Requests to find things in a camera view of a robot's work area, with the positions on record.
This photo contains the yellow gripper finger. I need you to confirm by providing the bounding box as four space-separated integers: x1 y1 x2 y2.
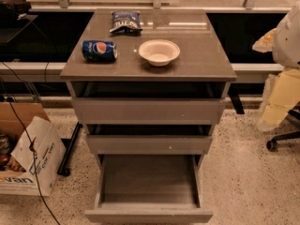
256 68 300 131
252 28 277 53

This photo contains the blue pepsi can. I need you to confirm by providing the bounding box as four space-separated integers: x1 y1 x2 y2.
82 40 117 61

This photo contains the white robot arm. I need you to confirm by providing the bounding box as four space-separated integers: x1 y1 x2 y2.
252 2 300 131

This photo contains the grey top drawer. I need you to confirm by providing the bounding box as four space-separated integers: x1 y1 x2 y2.
71 97 225 125

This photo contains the grey drawer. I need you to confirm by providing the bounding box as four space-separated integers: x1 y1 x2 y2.
86 125 212 155
85 155 213 223
71 97 225 125

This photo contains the grey drawer cabinet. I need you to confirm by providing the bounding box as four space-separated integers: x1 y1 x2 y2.
61 9 236 155

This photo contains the grey bottom drawer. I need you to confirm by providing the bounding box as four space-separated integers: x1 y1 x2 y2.
85 155 213 223

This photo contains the grey middle drawer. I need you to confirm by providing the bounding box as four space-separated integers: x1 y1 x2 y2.
86 125 212 155

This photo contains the white paper bowl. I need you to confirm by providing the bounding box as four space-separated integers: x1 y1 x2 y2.
139 39 180 67

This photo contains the blue chip bag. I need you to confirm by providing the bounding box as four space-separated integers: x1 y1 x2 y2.
110 10 143 33

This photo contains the black table leg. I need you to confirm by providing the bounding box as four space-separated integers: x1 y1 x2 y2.
57 123 83 176

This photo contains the black bag on desk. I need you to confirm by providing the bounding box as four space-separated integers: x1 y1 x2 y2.
0 0 31 21

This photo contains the cardboard box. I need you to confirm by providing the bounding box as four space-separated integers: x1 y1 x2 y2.
0 102 66 196

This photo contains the black cable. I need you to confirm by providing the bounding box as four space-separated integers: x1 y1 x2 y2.
0 61 62 225

